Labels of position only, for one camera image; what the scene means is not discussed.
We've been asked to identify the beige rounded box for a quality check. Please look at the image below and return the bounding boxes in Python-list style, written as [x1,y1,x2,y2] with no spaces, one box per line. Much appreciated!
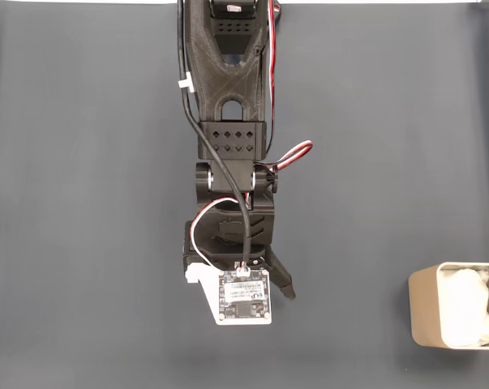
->
[407,261,489,350]

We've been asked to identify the white crumpled cloth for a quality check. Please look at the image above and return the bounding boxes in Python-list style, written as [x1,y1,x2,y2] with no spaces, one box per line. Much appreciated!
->
[442,267,489,348]

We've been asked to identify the black camera cable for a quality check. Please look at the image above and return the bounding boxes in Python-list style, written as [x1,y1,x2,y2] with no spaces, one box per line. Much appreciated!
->
[174,0,254,272]

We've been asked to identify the white red black servo cable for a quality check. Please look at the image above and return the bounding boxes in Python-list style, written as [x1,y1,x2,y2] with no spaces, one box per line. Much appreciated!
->
[264,0,282,157]
[254,139,314,175]
[190,196,253,268]

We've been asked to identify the camera board on white mount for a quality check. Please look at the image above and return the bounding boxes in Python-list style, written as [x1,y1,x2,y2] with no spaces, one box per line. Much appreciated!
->
[185,262,273,327]

